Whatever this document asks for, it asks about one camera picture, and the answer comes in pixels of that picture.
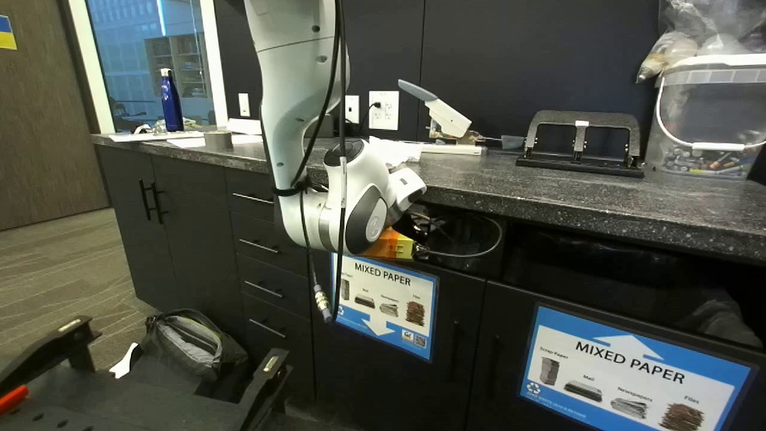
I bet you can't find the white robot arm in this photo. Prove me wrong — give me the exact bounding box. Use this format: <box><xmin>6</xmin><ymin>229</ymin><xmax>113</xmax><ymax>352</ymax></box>
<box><xmin>245</xmin><ymin>0</ymin><xmax>426</xmax><ymax>253</ymax></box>

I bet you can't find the left bin black liner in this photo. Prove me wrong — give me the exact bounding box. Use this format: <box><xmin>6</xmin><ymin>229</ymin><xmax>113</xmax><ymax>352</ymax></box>
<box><xmin>414</xmin><ymin>210</ymin><xmax>505</xmax><ymax>275</ymax></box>

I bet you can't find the bin black liner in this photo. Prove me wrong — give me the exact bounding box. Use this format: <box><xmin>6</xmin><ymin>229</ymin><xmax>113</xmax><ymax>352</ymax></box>
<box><xmin>502</xmin><ymin>229</ymin><xmax>764</xmax><ymax>348</ymax></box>
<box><xmin>414</xmin><ymin>210</ymin><xmax>505</xmax><ymax>275</ymax></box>

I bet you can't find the clear plastic storage bin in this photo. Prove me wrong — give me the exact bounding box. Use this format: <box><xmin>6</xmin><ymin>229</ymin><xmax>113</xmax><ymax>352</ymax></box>
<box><xmin>647</xmin><ymin>53</ymin><xmax>766</xmax><ymax>178</ymax></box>

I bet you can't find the right bin black liner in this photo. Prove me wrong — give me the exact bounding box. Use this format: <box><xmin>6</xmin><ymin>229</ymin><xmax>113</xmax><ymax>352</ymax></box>
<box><xmin>502</xmin><ymin>229</ymin><xmax>764</xmax><ymax>348</ymax></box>

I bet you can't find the left mixed paper sign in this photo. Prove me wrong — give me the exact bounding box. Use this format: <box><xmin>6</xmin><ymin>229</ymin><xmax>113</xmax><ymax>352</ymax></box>
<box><xmin>335</xmin><ymin>256</ymin><xmax>439</xmax><ymax>360</ymax></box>

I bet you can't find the mixed paper sign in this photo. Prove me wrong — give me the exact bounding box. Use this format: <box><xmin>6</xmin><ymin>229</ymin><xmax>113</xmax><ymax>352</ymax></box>
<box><xmin>519</xmin><ymin>307</ymin><xmax>751</xmax><ymax>431</ymax></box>
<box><xmin>335</xmin><ymin>256</ymin><xmax>439</xmax><ymax>360</ymax></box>

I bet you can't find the grey tape roll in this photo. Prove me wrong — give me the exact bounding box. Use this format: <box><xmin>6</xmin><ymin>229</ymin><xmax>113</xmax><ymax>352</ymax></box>
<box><xmin>204</xmin><ymin>132</ymin><xmax>232</xmax><ymax>150</ymax></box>

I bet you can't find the black cabinet with drawers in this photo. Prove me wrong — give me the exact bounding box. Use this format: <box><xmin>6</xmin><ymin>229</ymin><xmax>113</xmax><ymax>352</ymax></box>
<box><xmin>98</xmin><ymin>146</ymin><xmax>766</xmax><ymax>431</ymax></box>

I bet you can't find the black hole punch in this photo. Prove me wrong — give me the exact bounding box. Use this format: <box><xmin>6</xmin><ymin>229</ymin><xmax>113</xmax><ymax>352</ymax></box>
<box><xmin>518</xmin><ymin>110</ymin><xmax>643</xmax><ymax>177</ymax></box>

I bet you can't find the blue water bottle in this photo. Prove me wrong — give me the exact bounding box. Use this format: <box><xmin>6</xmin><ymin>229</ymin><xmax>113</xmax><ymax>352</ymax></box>
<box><xmin>161</xmin><ymin>66</ymin><xmax>185</xmax><ymax>132</ymax></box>

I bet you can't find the right mixed paper sign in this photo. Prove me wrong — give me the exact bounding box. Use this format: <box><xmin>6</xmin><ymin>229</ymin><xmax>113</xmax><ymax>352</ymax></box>
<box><xmin>519</xmin><ymin>307</ymin><xmax>751</xmax><ymax>431</ymax></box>

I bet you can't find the black grey backpack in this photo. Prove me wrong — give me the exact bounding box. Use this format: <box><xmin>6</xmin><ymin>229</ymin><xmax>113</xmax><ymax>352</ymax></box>
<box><xmin>126</xmin><ymin>309</ymin><xmax>251</xmax><ymax>401</ymax></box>

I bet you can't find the white paper on floor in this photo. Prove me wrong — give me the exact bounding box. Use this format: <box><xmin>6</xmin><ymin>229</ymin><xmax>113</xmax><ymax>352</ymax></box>
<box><xmin>110</xmin><ymin>341</ymin><xmax>138</xmax><ymax>378</ymax></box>

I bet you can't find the black chair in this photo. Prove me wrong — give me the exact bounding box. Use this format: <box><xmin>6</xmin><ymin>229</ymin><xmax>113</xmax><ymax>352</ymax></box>
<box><xmin>0</xmin><ymin>315</ymin><xmax>290</xmax><ymax>431</ymax></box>

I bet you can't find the white wall outlet plate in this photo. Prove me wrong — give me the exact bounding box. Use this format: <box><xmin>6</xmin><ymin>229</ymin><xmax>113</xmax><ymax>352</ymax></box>
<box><xmin>369</xmin><ymin>91</ymin><xmax>400</xmax><ymax>132</ymax></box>

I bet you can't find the small white switch plate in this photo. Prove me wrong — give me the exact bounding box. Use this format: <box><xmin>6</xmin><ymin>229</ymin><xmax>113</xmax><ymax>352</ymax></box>
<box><xmin>344</xmin><ymin>96</ymin><xmax>360</xmax><ymax>125</ymax></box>

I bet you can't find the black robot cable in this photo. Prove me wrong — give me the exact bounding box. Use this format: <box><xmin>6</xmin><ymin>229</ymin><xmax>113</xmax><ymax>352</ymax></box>
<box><xmin>272</xmin><ymin>0</ymin><xmax>507</xmax><ymax>326</ymax></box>

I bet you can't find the white light switch plate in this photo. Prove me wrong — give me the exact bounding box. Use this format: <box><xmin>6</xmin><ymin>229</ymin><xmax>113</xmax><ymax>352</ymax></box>
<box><xmin>236</xmin><ymin>93</ymin><xmax>251</xmax><ymax>117</ymax></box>

